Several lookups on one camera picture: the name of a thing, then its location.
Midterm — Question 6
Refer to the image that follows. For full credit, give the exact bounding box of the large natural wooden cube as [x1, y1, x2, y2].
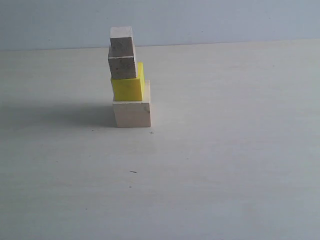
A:
[112, 80, 152, 128]

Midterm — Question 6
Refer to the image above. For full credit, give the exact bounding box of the yellow painted wooden cube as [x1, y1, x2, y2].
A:
[110, 62, 145, 102]

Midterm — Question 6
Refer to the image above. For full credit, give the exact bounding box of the small wooden cube with marks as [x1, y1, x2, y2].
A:
[108, 46, 138, 79]

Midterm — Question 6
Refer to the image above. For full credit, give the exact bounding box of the small pale wooden cube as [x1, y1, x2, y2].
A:
[110, 26, 134, 57]

